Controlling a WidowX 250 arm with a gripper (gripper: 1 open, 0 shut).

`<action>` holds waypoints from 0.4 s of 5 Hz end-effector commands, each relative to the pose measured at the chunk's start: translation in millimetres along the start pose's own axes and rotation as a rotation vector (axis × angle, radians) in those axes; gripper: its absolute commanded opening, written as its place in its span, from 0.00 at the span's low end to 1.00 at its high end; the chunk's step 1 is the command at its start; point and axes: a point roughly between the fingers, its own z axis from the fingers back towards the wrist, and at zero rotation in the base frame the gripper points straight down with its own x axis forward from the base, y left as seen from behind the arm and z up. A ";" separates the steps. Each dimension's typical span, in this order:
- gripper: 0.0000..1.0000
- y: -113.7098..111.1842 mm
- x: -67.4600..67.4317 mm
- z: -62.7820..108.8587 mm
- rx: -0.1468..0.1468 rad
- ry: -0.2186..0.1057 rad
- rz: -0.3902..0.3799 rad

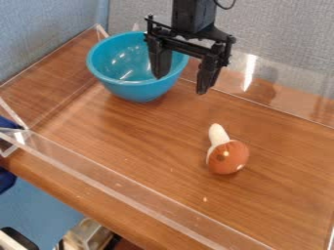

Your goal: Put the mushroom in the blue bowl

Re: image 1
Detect clear acrylic tray walls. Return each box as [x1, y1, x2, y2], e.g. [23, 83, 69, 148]
[0, 26, 334, 250]

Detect black and white object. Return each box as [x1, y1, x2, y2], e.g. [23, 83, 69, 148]
[0, 228, 39, 250]

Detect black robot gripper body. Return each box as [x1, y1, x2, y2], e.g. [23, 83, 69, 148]
[145, 0, 237, 66]

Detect black cable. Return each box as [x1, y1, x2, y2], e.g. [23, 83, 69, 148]
[213, 0, 240, 11]

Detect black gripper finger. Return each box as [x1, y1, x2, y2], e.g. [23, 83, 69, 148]
[146, 35, 173, 79]
[196, 54, 222, 95]

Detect dark blue cloth object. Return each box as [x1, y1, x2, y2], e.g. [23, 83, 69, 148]
[0, 115, 25, 195]

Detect blue plastic bowl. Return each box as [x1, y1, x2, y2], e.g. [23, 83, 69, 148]
[86, 31, 190, 103]

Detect grey metal frame part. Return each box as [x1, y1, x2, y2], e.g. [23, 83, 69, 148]
[54, 218, 114, 250]

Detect brown and white toy mushroom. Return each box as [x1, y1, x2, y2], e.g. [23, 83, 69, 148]
[206, 123, 250, 175]

